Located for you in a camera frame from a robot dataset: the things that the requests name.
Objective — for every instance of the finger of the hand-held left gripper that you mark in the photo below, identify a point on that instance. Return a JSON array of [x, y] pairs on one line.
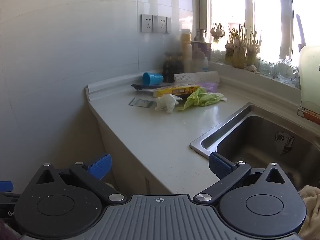
[[6, 186]]

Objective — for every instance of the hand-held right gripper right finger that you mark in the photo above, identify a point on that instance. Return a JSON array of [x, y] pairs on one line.
[[220, 165]]

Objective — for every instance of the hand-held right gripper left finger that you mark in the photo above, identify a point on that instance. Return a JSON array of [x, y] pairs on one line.
[[100, 166]]

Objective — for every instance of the green cabbage leaf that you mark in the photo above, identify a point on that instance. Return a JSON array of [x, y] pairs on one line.
[[200, 99]]

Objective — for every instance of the purple plastic bag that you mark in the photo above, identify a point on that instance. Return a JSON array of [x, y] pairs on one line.
[[210, 86]]

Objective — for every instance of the white tissue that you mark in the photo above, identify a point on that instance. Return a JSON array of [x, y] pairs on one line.
[[166, 103]]

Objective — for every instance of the yellow cardboard box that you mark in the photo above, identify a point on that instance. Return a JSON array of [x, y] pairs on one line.
[[175, 90]]

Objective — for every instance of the dark blue snack packet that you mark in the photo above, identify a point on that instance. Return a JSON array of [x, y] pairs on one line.
[[140, 87]]

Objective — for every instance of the stainless steel sink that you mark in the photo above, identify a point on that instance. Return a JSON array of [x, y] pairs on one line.
[[255, 135]]

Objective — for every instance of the torn sticker in sink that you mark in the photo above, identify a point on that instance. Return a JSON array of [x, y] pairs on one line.
[[284, 141]]

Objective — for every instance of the white foam net sleeve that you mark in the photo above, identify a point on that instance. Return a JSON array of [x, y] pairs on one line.
[[197, 77]]

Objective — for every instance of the beige fuzzy cloth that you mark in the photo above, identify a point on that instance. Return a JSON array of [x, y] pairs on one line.
[[311, 210]]

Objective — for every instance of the small clear spray bottle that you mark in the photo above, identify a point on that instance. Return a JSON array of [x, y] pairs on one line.
[[205, 65]]

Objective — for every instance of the blue plastic cup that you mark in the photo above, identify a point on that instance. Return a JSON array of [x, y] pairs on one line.
[[153, 78]]

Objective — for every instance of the loose garlic bulb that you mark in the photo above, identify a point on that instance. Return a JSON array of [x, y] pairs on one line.
[[253, 67]]

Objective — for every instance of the dark bottle with gold collar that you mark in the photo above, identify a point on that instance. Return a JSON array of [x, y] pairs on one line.
[[178, 66], [168, 68]]

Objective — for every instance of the clear glass jar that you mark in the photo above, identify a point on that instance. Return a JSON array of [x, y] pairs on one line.
[[266, 68]]

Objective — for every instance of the small glass jar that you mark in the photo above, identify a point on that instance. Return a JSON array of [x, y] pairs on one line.
[[218, 56]]

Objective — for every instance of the row of sprouting garlic bulbs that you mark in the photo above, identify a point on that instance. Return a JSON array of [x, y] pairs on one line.
[[240, 52]]

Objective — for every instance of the clear glass pitcher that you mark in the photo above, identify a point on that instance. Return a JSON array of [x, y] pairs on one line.
[[286, 71]]

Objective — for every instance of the purple instant noodle cup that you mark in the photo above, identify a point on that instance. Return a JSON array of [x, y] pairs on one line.
[[203, 48]]

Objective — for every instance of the white bottle with yellow cap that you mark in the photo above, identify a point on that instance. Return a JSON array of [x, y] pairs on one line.
[[186, 48]]

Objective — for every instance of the pale green cutting board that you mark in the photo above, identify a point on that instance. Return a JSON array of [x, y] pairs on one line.
[[310, 76]]

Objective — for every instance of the hanging garlic bunch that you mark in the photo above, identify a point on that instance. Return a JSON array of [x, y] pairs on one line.
[[217, 32]]

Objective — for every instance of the grey wall socket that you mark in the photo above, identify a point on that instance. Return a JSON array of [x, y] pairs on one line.
[[147, 23], [160, 24]]

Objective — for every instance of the window frame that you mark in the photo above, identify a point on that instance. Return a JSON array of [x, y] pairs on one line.
[[248, 10]]

